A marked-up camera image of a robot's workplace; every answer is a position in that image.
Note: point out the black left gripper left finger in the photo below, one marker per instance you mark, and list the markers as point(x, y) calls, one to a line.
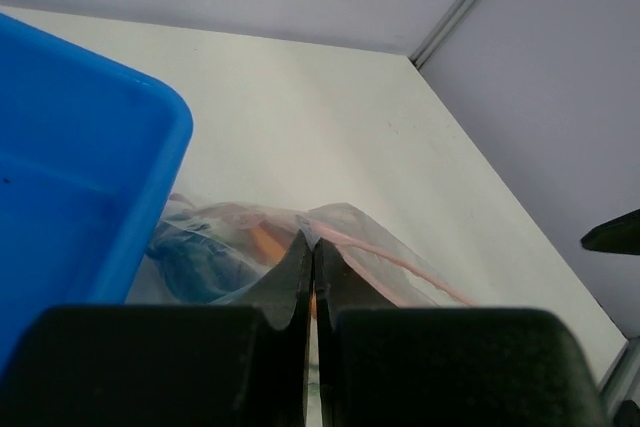
point(240, 364)

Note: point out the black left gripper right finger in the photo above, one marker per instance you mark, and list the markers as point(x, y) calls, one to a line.
point(381, 365)

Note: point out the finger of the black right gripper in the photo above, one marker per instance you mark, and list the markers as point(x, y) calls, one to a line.
point(620, 235)

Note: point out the clear zip top bag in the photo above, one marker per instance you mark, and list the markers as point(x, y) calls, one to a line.
point(203, 255)

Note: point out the orange red fake papaya slice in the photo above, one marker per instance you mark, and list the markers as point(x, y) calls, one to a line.
point(271, 242)

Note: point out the blue plastic bin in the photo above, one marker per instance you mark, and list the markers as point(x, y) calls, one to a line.
point(90, 150)

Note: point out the aluminium frame post right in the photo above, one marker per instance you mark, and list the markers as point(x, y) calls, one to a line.
point(445, 27)

